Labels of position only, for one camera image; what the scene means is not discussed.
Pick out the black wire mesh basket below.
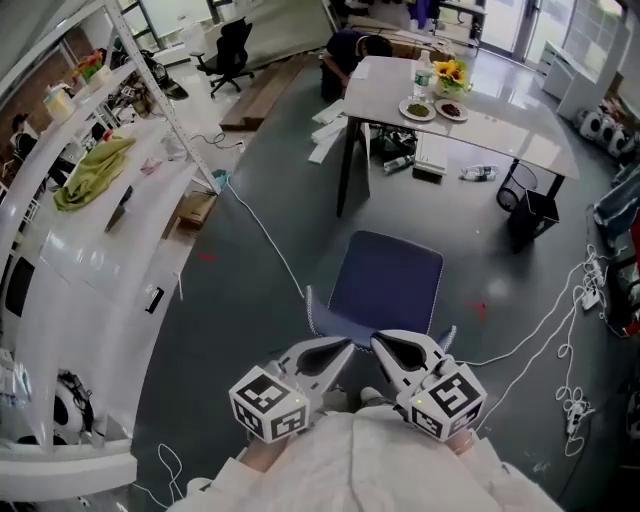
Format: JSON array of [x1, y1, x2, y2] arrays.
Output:
[[496, 160, 539, 211]]

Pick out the person's right shoe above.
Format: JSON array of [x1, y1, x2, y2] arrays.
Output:
[[359, 385, 396, 409]]

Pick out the person's left forearm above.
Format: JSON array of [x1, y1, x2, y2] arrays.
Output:
[[209, 432, 289, 501]]

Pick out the white flat box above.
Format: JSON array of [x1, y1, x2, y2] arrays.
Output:
[[412, 132, 449, 176]]

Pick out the green cloth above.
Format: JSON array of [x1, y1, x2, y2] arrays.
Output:
[[53, 132, 137, 212]]

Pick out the grey marble table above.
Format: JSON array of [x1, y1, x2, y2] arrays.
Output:
[[336, 54, 581, 254]]

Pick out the large grey board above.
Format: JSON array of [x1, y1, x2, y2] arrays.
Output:
[[244, 0, 336, 71]]

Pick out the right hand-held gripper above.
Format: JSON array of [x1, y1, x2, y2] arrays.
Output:
[[370, 329, 487, 442]]

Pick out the white cabinet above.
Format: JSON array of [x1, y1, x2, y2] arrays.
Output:
[[542, 38, 626, 121]]

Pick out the black bag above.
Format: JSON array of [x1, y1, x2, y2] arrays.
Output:
[[372, 127, 417, 157]]

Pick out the potted orange flowers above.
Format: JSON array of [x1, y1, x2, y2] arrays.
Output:
[[72, 48, 114, 94]]

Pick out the white metal shelving unit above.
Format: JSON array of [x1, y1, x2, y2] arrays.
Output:
[[0, 0, 224, 501]]

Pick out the flat cardboard box stack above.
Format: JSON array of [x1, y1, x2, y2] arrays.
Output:
[[344, 14, 459, 61]]

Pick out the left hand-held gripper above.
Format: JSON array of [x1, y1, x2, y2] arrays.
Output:
[[228, 337, 354, 444]]

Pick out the brown cardboard box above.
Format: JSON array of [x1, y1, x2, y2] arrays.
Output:
[[172, 191, 220, 231]]

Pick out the white round robot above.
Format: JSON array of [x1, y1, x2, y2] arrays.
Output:
[[49, 368, 109, 449], [574, 109, 604, 142], [594, 117, 620, 151], [607, 127, 632, 157]]

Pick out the white plate of green beans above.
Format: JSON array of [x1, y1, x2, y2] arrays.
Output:
[[398, 97, 438, 122]]

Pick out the person's white shirt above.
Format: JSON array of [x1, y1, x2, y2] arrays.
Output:
[[167, 404, 566, 512]]

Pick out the sunflower bouquet in pot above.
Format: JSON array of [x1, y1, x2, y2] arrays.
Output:
[[430, 58, 474, 99]]

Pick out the pale yellow container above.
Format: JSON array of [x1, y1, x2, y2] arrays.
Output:
[[42, 83, 77, 122]]

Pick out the white board panel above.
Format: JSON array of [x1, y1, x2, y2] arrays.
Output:
[[359, 122, 374, 200]]

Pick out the long white cable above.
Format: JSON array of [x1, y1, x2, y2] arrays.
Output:
[[225, 179, 596, 369]]

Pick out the dark blue chair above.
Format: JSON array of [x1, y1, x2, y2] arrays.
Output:
[[304, 229, 457, 357]]

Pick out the black square waste bin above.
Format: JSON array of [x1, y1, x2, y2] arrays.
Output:
[[507, 188, 560, 254]]

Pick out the white plate of red beans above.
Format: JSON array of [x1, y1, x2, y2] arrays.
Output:
[[433, 98, 470, 122]]

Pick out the white flat sheets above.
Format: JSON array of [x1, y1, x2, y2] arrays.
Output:
[[308, 98, 351, 165]]

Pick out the black office chair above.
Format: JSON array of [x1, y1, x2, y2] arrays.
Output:
[[189, 17, 255, 99]]

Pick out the person's right forearm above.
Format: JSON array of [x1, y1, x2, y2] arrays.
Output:
[[447, 430, 511, 501]]

